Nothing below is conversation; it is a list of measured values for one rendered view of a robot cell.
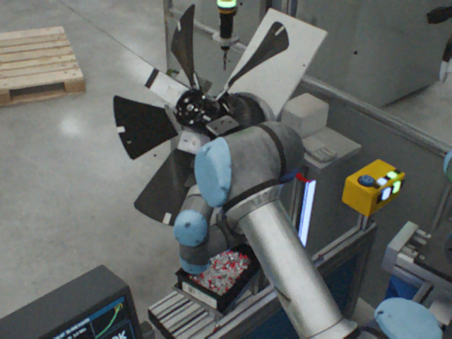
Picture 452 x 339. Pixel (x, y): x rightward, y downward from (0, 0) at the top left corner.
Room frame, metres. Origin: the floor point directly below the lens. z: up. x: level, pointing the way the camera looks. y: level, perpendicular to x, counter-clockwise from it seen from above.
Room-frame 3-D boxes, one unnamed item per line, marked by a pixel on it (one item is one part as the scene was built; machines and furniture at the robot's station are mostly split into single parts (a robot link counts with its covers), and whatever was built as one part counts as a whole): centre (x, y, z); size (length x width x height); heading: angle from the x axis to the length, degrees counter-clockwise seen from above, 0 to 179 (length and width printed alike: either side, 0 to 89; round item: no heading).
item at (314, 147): (1.69, -0.34, 0.87); 0.15 x 0.09 x 0.02; 38
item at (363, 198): (1.27, -0.44, 1.02); 0.16 x 0.10 x 0.11; 132
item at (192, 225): (0.93, 0.08, 1.17); 0.11 x 0.08 x 0.09; 169
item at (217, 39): (1.35, 0.02, 1.50); 0.09 x 0.07 x 0.10; 167
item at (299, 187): (1.80, -0.31, 0.42); 0.04 x 0.04 x 0.83; 42
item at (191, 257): (0.94, 0.06, 1.08); 0.11 x 0.08 x 0.11; 126
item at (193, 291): (1.08, 0.01, 0.85); 0.22 x 0.17 x 0.07; 148
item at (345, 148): (1.80, -0.31, 0.85); 0.36 x 0.24 x 0.03; 42
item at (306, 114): (1.87, -0.28, 0.92); 0.17 x 0.16 x 0.11; 132
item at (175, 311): (1.57, -0.04, 0.04); 0.62 x 0.45 x 0.08; 132
